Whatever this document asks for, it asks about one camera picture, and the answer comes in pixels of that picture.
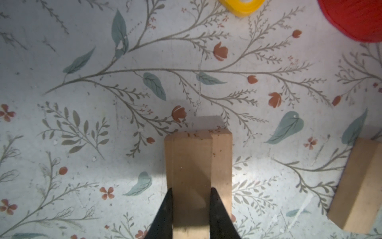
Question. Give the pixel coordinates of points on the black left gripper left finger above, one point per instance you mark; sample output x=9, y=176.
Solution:
x=162, y=226

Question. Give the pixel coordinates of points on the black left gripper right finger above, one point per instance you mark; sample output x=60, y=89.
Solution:
x=221, y=226

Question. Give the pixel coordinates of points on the long wooden block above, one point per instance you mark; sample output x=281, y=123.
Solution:
x=188, y=157

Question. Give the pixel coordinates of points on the wooden block numbered 72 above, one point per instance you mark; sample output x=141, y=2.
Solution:
x=221, y=175

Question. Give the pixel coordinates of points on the plain wooden block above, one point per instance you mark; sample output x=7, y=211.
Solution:
x=358, y=197

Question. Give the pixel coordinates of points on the yellow calculator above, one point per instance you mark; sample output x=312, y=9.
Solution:
x=242, y=9

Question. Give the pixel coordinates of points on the red pen cup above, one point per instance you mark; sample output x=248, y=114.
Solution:
x=360, y=20

